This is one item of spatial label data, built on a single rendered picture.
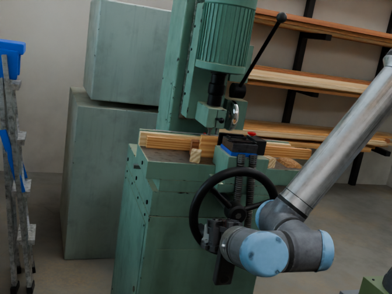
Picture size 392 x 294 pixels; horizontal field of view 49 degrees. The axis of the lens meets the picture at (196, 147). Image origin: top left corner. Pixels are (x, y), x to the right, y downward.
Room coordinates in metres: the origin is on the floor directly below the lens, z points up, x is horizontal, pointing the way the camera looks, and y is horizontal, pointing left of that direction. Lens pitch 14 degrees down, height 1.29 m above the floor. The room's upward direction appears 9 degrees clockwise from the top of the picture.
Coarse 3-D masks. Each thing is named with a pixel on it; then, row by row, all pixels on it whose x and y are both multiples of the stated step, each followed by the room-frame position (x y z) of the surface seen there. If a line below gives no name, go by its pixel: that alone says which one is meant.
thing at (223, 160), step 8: (216, 152) 1.39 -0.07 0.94; (224, 152) 1.33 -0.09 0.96; (216, 160) 1.38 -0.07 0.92; (224, 160) 1.31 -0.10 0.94; (232, 160) 1.29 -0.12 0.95; (248, 160) 1.31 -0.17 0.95; (264, 160) 1.32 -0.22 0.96; (216, 168) 1.36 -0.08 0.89; (224, 168) 1.30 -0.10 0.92; (256, 168) 1.32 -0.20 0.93; (264, 168) 1.33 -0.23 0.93; (256, 184) 1.32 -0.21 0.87
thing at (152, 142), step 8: (152, 136) 1.47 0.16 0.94; (160, 136) 1.49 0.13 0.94; (152, 144) 1.46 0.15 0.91; (160, 144) 1.47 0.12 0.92; (168, 144) 1.48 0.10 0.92; (176, 144) 1.49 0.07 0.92; (184, 144) 1.50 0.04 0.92; (272, 152) 1.61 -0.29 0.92; (280, 152) 1.62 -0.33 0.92; (288, 152) 1.63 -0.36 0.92; (296, 152) 1.65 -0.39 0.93; (304, 152) 1.66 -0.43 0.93
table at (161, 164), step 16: (144, 160) 1.35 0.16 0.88; (160, 160) 1.33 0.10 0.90; (176, 160) 1.36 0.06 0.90; (208, 160) 1.42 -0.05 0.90; (160, 176) 1.32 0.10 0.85; (176, 176) 1.33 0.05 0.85; (192, 176) 1.35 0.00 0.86; (208, 176) 1.37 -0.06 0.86; (272, 176) 1.44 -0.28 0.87; (288, 176) 1.46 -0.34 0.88; (256, 192) 1.32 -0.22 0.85
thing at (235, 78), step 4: (252, 48) 1.76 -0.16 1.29; (248, 52) 1.75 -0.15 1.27; (252, 52) 1.76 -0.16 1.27; (248, 56) 1.75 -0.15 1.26; (248, 60) 1.76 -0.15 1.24; (248, 64) 1.76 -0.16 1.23; (244, 72) 1.75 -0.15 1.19; (228, 76) 1.75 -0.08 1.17; (232, 76) 1.74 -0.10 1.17; (236, 76) 1.74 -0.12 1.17; (240, 76) 1.75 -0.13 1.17; (228, 80) 1.75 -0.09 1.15; (232, 80) 1.74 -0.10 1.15; (236, 80) 1.74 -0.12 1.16; (240, 80) 1.75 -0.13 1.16
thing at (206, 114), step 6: (198, 102) 1.60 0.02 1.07; (204, 102) 1.60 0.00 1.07; (198, 108) 1.58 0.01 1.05; (204, 108) 1.52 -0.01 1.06; (210, 108) 1.48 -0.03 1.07; (216, 108) 1.49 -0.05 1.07; (222, 108) 1.51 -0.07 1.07; (198, 114) 1.57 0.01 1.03; (204, 114) 1.51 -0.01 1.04; (210, 114) 1.48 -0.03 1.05; (216, 114) 1.49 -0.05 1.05; (222, 114) 1.50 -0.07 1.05; (198, 120) 1.56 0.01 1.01; (204, 120) 1.50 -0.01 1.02; (210, 120) 1.48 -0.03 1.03; (216, 120) 1.49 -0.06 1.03; (210, 126) 1.48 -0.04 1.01; (216, 126) 1.49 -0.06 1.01; (222, 126) 1.50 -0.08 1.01
